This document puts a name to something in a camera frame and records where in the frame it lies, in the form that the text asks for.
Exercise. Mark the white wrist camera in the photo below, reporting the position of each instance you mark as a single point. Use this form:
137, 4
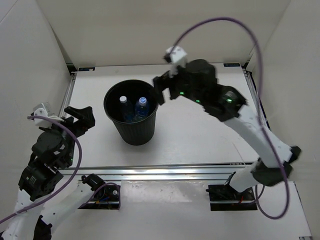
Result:
176, 56
44, 110

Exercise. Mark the aluminium frame rail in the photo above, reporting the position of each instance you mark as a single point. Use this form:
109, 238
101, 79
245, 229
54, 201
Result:
180, 172

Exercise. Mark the clear bottle blue label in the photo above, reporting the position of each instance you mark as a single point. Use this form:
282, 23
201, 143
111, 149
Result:
141, 109

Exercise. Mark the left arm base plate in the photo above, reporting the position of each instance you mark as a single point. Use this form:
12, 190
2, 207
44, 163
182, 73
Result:
106, 197

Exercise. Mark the black plastic waste bin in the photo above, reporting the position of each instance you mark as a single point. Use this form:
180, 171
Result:
134, 133

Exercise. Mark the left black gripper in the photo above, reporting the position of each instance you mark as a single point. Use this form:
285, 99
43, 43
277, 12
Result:
86, 116

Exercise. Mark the blue label bottle white cap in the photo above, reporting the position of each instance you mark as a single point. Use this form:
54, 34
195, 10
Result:
127, 109

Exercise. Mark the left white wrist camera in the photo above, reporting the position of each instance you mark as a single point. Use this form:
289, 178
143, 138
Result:
44, 110

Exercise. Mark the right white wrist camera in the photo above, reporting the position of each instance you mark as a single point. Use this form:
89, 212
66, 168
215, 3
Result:
176, 56

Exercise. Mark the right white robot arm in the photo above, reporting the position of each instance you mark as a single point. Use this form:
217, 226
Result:
197, 82

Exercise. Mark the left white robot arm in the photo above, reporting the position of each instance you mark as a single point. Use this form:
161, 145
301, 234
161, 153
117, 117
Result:
52, 152

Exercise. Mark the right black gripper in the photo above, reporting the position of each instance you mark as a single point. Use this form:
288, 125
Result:
167, 81

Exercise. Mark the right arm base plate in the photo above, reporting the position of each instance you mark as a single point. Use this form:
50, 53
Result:
224, 198

